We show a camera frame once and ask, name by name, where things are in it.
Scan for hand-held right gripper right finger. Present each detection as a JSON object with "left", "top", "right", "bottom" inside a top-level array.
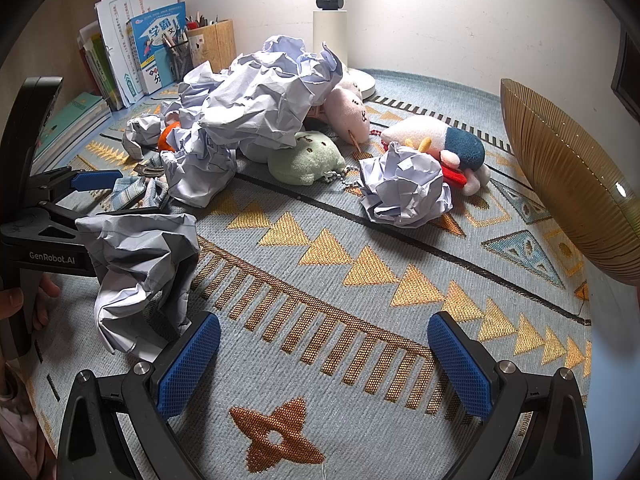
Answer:
[{"left": 426, "top": 310, "right": 594, "bottom": 480}]

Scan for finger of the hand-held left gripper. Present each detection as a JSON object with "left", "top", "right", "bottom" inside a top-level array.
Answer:
[
  {"left": 27, "top": 167, "right": 124, "bottom": 204},
  {"left": 10, "top": 200, "right": 101, "bottom": 244}
]

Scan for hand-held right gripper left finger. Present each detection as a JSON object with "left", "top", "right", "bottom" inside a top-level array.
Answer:
[{"left": 56, "top": 310, "right": 222, "bottom": 480}]

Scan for pink white green dango plush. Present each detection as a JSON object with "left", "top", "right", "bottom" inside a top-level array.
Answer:
[{"left": 267, "top": 130, "right": 348, "bottom": 188}]

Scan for woven brown basket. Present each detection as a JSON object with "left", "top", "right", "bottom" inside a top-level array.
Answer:
[{"left": 500, "top": 78, "right": 640, "bottom": 288}]

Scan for person's left forearm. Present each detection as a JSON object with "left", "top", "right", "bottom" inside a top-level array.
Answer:
[{"left": 0, "top": 355, "right": 56, "bottom": 480}]

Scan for person's left hand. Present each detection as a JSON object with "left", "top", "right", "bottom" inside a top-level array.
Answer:
[{"left": 0, "top": 276, "right": 62, "bottom": 333}]

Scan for blue plaid cloth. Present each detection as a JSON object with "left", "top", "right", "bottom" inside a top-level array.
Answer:
[{"left": 110, "top": 176, "right": 171, "bottom": 211}]

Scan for small crumpled white paper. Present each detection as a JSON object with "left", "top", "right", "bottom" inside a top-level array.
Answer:
[{"left": 122, "top": 114, "right": 167, "bottom": 162}]

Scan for teal book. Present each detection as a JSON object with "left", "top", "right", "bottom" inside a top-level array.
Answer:
[{"left": 32, "top": 91, "right": 113, "bottom": 162}]

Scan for orange tangerine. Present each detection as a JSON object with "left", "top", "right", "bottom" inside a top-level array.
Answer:
[{"left": 158, "top": 124, "right": 183, "bottom": 153}]

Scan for medium crumpled white paper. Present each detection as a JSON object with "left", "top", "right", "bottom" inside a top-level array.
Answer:
[{"left": 161, "top": 127, "right": 240, "bottom": 209}]

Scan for stack of green books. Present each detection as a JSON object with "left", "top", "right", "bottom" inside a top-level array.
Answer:
[{"left": 77, "top": 20, "right": 132, "bottom": 112}]

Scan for black mesh pen holder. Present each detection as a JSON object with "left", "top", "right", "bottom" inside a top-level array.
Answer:
[{"left": 167, "top": 40, "right": 195, "bottom": 83}]

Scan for blue workbook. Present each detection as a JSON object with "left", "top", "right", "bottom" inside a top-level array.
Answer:
[{"left": 125, "top": 14, "right": 187, "bottom": 95}]

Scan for blue patterned tablecloth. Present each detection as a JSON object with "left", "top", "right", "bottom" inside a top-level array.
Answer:
[{"left": 20, "top": 67, "right": 594, "bottom": 480}]

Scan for bundle of dark pens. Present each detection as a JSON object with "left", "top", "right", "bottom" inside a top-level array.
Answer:
[{"left": 160, "top": 31, "right": 187, "bottom": 55}]

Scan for white printed paper sheets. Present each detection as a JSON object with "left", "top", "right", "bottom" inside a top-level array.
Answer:
[{"left": 95, "top": 0, "right": 180, "bottom": 106}]

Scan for wooden pen holder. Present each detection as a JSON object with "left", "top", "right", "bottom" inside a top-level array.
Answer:
[{"left": 186, "top": 19, "right": 237, "bottom": 73}]

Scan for large crumpled white paper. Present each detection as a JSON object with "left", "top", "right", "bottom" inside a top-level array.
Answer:
[{"left": 177, "top": 35, "right": 346, "bottom": 163}]

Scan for bundle of pens and pencils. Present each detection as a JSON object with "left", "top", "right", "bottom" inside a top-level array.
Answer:
[{"left": 184, "top": 9, "right": 221, "bottom": 32}]

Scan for round crumpled paper ball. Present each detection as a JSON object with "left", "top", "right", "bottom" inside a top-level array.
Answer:
[{"left": 358, "top": 141, "right": 454, "bottom": 228}]

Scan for white and blue plush toy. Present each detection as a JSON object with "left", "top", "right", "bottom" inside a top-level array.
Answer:
[{"left": 381, "top": 114, "right": 493, "bottom": 196}]

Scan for pink dango plush with stick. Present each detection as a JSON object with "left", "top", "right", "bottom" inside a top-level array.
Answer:
[{"left": 320, "top": 77, "right": 374, "bottom": 154}]

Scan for white desk lamp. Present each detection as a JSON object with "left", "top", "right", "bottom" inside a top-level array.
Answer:
[{"left": 312, "top": 0, "right": 377, "bottom": 101}]

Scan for black framed object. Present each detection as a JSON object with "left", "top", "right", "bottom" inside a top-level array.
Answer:
[{"left": 611, "top": 25, "right": 640, "bottom": 111}]

